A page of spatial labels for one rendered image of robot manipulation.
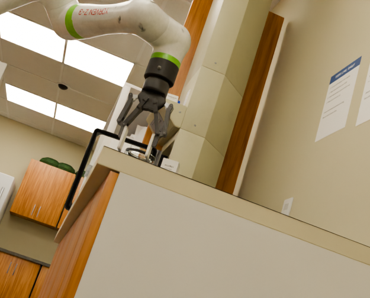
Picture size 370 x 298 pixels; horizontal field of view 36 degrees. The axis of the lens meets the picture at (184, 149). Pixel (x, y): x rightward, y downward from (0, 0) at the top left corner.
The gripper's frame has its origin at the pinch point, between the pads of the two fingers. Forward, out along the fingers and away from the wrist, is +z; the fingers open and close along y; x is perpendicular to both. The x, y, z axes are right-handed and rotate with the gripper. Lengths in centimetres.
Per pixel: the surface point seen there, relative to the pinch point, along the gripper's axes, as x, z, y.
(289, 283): 29, 28, -48
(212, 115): -69, -42, -11
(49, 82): -380, -153, 197
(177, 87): -100, -64, 13
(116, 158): 41.9, 16.4, -7.0
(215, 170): -83, -24, -18
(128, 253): 39, 34, -15
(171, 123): -66, -33, 4
